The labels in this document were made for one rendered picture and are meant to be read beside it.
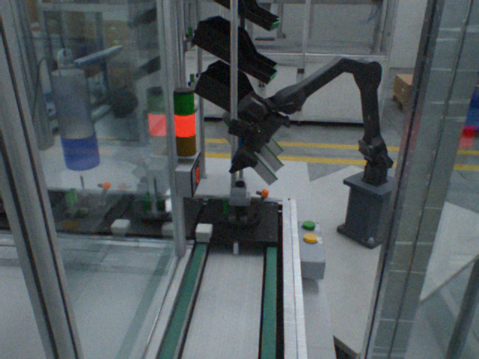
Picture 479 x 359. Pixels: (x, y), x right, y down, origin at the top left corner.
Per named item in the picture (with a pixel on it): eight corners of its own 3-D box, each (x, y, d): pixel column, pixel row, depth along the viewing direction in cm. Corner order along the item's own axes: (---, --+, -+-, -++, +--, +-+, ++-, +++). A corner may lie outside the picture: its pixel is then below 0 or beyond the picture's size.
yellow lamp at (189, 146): (197, 149, 102) (197, 131, 100) (194, 157, 97) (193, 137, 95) (178, 149, 102) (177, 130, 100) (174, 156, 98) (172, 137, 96)
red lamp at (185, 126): (197, 130, 100) (196, 111, 98) (193, 137, 95) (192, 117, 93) (177, 129, 100) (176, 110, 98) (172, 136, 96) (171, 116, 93)
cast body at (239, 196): (250, 200, 128) (251, 179, 125) (249, 206, 124) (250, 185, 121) (224, 198, 128) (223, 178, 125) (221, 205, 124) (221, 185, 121)
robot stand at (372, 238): (396, 234, 141) (407, 182, 132) (371, 250, 132) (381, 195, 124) (361, 217, 151) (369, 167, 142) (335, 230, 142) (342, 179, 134)
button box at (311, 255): (317, 237, 131) (319, 221, 129) (323, 280, 112) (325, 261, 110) (296, 236, 132) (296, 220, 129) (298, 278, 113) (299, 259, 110)
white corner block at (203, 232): (212, 235, 123) (212, 224, 121) (210, 243, 119) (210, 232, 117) (197, 234, 124) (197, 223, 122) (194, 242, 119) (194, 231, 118)
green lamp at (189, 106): (196, 110, 98) (195, 90, 95) (192, 116, 93) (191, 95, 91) (176, 110, 98) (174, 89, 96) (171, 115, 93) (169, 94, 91)
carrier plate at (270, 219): (278, 206, 139) (278, 201, 138) (278, 247, 118) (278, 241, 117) (208, 203, 141) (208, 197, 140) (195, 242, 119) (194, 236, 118)
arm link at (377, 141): (367, 54, 118) (348, 61, 117) (382, 58, 111) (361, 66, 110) (376, 152, 133) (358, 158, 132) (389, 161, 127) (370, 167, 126)
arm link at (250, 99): (289, 96, 117) (257, 73, 111) (300, 104, 110) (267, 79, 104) (266, 129, 119) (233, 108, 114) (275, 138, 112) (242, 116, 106)
